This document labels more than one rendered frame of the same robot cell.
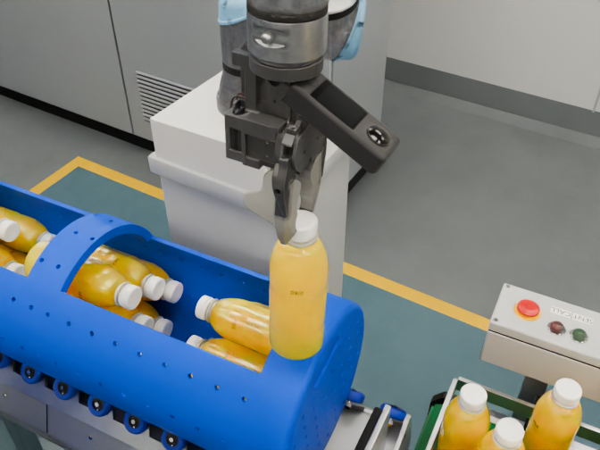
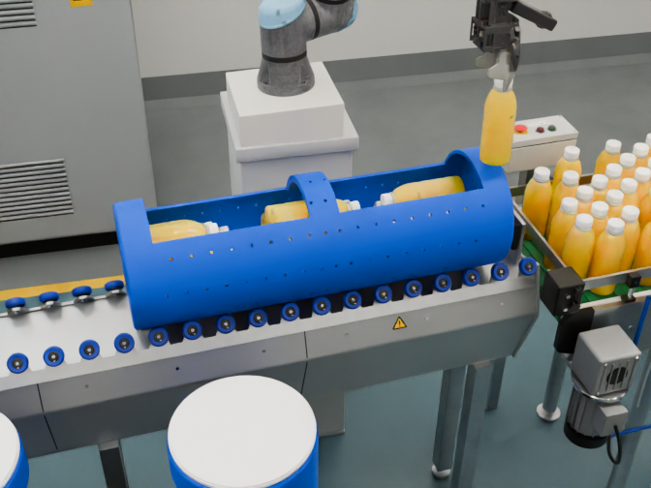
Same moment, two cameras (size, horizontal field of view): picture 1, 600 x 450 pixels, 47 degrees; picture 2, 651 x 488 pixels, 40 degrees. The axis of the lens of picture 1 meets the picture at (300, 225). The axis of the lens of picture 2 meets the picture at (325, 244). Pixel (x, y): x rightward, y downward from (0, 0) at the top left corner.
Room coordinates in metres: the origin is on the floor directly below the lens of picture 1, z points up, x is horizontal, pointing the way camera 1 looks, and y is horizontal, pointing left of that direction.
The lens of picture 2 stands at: (-0.44, 1.48, 2.34)
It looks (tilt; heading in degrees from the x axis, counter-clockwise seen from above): 37 degrees down; 317
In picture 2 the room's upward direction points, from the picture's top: 1 degrees clockwise
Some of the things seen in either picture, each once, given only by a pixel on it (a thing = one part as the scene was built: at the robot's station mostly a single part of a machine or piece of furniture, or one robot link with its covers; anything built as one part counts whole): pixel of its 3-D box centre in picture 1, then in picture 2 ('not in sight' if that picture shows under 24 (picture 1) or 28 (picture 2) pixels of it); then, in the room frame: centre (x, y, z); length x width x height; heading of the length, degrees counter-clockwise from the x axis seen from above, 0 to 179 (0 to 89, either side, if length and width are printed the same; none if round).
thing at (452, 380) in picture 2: not in sight; (449, 405); (0.66, -0.08, 0.31); 0.06 x 0.06 x 0.63; 64
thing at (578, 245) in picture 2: not in sight; (576, 254); (0.41, -0.16, 0.99); 0.07 x 0.07 x 0.19
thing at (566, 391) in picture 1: (567, 391); (572, 152); (0.61, -0.40, 1.09); 0.04 x 0.04 x 0.02
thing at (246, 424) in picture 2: not in sight; (242, 429); (0.49, 0.81, 1.03); 0.28 x 0.28 x 0.01
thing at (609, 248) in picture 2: not in sight; (606, 258); (0.35, -0.20, 0.99); 0.07 x 0.07 x 0.19
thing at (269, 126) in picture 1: (279, 107); (497, 19); (0.60, 0.02, 1.59); 0.09 x 0.08 x 0.12; 63
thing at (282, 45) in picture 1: (285, 33); not in sight; (0.60, 0.01, 1.67); 0.08 x 0.08 x 0.05
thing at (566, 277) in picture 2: not in sight; (561, 291); (0.37, -0.06, 0.95); 0.10 x 0.07 x 0.10; 154
